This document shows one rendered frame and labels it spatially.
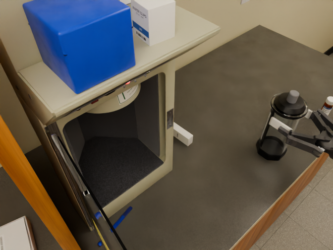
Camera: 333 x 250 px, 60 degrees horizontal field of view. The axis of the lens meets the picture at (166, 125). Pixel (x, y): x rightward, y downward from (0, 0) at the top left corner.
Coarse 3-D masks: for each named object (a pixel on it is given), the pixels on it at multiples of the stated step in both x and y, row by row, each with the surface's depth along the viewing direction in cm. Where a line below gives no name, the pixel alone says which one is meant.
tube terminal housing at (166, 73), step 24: (0, 0) 36; (24, 0) 37; (0, 24) 37; (24, 24) 39; (0, 48) 42; (24, 48) 41; (168, 72) 66; (24, 96) 48; (168, 96) 72; (48, 144) 56; (168, 144) 86; (168, 168) 95; (72, 192) 68
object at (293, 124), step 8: (272, 104) 87; (280, 112) 85; (304, 112) 85; (280, 120) 87; (288, 120) 86; (296, 120) 86; (272, 128) 92; (272, 136) 93; (280, 136) 92; (264, 144) 98; (272, 144) 95; (280, 144) 94; (272, 152) 98; (280, 152) 98
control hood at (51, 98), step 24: (192, 24) 51; (144, 48) 46; (168, 48) 46; (192, 48) 55; (24, 72) 41; (48, 72) 41; (144, 72) 46; (48, 96) 38; (72, 96) 38; (96, 96) 40; (48, 120) 41
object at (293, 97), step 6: (294, 90) 85; (282, 96) 87; (288, 96) 85; (294, 96) 83; (276, 102) 87; (282, 102) 86; (288, 102) 86; (294, 102) 85; (300, 102) 86; (282, 108) 85; (288, 108) 84; (294, 108) 84; (300, 108) 84; (294, 114) 84
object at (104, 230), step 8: (56, 136) 49; (56, 144) 48; (64, 152) 47; (64, 160) 46; (72, 168) 45; (72, 176) 45; (80, 184) 43; (80, 192) 46; (88, 192) 42; (80, 200) 63; (88, 200) 41; (88, 208) 47; (96, 208) 40; (88, 216) 64; (96, 216) 39; (96, 224) 47; (104, 224) 39; (96, 232) 65; (104, 232) 38; (104, 240) 48; (112, 240) 37; (104, 248) 66; (112, 248) 37
